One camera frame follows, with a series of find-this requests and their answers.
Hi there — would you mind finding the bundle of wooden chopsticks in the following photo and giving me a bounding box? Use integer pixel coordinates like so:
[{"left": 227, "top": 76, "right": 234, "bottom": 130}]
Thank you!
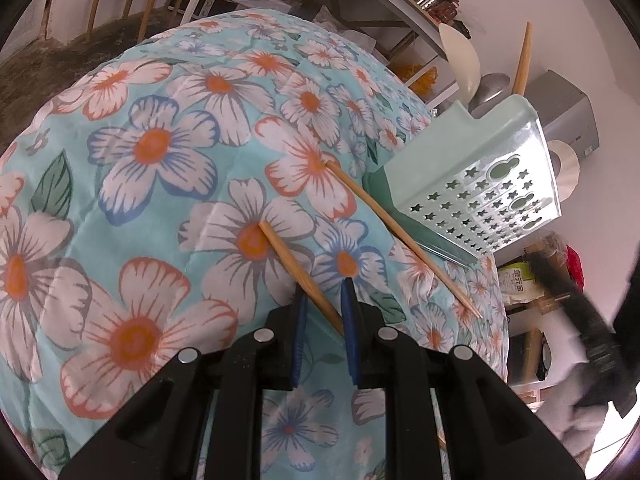
[{"left": 510, "top": 22, "right": 533, "bottom": 97}]

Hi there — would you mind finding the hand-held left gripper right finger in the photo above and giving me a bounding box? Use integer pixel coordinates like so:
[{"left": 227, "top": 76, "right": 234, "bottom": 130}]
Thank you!
[{"left": 340, "top": 280, "right": 586, "bottom": 480}]

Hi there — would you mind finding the white plastic spoon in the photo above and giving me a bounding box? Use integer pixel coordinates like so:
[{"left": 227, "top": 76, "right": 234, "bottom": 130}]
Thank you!
[{"left": 547, "top": 140, "right": 581, "bottom": 206}]

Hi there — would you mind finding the white and green rice sack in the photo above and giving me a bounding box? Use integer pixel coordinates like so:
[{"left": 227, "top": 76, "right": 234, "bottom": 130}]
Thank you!
[{"left": 497, "top": 260, "right": 533, "bottom": 306}]

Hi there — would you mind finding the yellow plastic bag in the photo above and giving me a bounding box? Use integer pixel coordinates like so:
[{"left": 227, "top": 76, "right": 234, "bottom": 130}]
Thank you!
[{"left": 400, "top": 60, "right": 438, "bottom": 96}]

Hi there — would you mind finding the red plastic bag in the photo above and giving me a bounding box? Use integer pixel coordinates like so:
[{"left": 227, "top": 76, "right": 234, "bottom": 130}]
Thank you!
[{"left": 565, "top": 245, "right": 583, "bottom": 291}]

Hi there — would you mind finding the metal spoon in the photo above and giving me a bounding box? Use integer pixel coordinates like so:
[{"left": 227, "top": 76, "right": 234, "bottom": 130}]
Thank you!
[{"left": 467, "top": 72, "right": 511, "bottom": 118}]

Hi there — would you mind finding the floral light blue blanket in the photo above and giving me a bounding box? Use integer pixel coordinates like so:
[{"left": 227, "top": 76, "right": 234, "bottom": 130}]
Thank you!
[{"left": 0, "top": 7, "right": 508, "bottom": 480}]

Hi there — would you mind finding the cream plastic ladle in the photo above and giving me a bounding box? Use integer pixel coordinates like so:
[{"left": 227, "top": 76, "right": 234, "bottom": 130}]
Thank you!
[{"left": 440, "top": 25, "right": 482, "bottom": 111}]

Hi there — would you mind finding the grey refrigerator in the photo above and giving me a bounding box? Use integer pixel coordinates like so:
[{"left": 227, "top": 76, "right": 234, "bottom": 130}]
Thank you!
[{"left": 520, "top": 70, "right": 598, "bottom": 161}]

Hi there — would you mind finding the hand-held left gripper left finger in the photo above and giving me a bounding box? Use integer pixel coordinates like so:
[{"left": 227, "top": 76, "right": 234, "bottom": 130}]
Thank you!
[{"left": 57, "top": 287, "right": 311, "bottom": 480}]

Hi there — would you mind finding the mint green utensil holder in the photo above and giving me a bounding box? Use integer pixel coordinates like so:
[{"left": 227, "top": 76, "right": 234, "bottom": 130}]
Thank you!
[{"left": 362, "top": 95, "right": 563, "bottom": 266}]

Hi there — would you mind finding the tan bamboo chopstick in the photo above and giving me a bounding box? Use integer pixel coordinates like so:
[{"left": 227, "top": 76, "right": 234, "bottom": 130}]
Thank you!
[
  {"left": 325, "top": 160, "right": 483, "bottom": 318},
  {"left": 259, "top": 221, "right": 346, "bottom": 336}
]

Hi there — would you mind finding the white desk with wooden top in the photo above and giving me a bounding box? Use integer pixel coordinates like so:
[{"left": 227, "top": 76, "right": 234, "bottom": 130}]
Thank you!
[{"left": 190, "top": 0, "right": 451, "bottom": 61}]

